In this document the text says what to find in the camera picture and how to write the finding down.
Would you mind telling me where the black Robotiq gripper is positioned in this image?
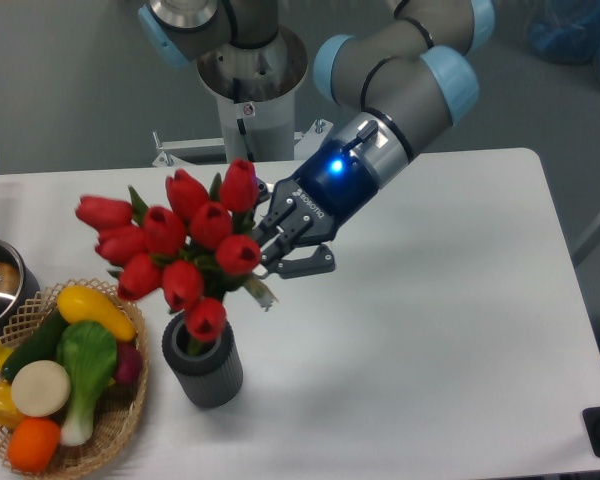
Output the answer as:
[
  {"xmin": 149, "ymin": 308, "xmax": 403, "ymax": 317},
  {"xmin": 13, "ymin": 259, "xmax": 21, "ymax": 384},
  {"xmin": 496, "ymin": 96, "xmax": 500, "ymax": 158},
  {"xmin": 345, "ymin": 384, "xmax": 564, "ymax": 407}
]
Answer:
[{"xmin": 253, "ymin": 140, "xmax": 379, "ymax": 280}]

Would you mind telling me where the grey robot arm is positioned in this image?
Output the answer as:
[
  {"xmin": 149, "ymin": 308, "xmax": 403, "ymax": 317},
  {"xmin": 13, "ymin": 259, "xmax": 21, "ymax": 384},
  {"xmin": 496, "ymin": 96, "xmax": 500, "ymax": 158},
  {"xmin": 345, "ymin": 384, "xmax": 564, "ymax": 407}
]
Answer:
[{"xmin": 138, "ymin": 1, "xmax": 495, "ymax": 278}]

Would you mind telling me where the orange toy fruit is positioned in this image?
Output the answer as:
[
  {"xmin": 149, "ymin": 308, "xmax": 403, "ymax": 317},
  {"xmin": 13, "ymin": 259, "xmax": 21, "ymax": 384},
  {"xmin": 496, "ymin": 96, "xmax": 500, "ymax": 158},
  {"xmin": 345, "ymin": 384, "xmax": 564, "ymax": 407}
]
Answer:
[{"xmin": 6, "ymin": 417, "xmax": 60, "ymax": 473}]

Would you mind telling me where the woven wicker basket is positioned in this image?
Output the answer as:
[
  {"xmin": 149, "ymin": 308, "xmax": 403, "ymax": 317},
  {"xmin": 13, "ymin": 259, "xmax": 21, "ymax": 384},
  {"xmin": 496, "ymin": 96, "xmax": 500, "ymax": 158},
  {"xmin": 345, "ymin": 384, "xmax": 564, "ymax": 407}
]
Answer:
[{"xmin": 0, "ymin": 279, "xmax": 149, "ymax": 479}]

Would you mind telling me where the beige round toy bun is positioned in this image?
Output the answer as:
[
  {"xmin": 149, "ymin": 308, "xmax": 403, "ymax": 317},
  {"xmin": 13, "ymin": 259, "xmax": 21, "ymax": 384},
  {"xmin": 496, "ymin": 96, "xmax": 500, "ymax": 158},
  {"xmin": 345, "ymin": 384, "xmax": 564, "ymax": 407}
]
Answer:
[{"xmin": 11, "ymin": 360, "xmax": 71, "ymax": 417}]

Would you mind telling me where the green toy bok choy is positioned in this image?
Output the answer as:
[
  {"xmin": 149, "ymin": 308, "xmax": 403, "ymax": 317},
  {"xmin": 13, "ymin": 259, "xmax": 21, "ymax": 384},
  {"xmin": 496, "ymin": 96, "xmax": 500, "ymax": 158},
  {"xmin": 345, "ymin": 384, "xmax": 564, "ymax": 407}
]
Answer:
[{"xmin": 56, "ymin": 320, "xmax": 117, "ymax": 447}]

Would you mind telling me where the green toy cucumber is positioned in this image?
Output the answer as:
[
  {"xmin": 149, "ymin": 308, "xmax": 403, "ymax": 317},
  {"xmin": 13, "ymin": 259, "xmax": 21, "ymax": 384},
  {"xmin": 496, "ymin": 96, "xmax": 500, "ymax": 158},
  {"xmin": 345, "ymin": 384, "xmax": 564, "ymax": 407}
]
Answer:
[{"xmin": 1, "ymin": 309, "xmax": 69, "ymax": 382}]

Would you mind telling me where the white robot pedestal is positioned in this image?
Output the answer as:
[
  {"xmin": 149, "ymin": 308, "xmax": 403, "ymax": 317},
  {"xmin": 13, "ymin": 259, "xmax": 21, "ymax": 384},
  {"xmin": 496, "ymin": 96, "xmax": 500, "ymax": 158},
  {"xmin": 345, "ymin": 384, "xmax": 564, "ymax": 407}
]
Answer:
[{"xmin": 151, "ymin": 25, "xmax": 334, "ymax": 168}]

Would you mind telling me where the purple toy radish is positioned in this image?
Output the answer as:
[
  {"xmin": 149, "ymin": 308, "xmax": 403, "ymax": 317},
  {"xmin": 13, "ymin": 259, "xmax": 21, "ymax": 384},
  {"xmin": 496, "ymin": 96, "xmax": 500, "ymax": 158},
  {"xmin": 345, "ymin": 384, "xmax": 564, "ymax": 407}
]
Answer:
[{"xmin": 113, "ymin": 343, "xmax": 143, "ymax": 385}]

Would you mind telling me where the blue plastic bag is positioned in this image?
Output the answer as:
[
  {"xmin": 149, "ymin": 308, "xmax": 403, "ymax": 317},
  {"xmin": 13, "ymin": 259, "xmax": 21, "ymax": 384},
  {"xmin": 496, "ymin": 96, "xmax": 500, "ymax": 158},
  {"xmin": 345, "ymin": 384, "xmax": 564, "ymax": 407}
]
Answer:
[{"xmin": 526, "ymin": 1, "xmax": 600, "ymax": 82}]

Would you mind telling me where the red tulip bouquet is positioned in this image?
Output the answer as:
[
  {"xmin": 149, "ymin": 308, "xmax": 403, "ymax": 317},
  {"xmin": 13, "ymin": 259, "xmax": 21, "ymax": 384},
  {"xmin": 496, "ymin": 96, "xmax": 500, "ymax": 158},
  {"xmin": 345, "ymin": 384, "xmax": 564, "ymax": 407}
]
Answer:
[{"xmin": 75, "ymin": 159, "xmax": 276, "ymax": 356}]

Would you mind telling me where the dark grey ribbed vase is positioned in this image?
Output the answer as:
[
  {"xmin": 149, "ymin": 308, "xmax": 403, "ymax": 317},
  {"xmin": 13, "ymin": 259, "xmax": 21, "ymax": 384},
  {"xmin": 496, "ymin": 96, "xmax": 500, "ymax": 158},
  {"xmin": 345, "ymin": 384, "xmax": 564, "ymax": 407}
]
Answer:
[{"xmin": 162, "ymin": 314, "xmax": 243, "ymax": 409}]

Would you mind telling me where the yellow toy squash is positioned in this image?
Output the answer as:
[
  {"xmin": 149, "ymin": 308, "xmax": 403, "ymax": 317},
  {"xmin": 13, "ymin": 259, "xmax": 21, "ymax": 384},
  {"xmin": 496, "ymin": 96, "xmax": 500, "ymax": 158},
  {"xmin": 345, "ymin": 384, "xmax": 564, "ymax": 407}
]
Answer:
[{"xmin": 56, "ymin": 285, "xmax": 137, "ymax": 342}]

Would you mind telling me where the yellow toy bell pepper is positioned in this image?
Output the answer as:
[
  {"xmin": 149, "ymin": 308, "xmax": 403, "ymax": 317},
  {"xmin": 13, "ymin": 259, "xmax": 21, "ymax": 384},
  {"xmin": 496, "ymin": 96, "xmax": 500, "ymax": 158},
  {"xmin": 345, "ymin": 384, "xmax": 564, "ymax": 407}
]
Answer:
[{"xmin": 0, "ymin": 380, "xmax": 25, "ymax": 430}]

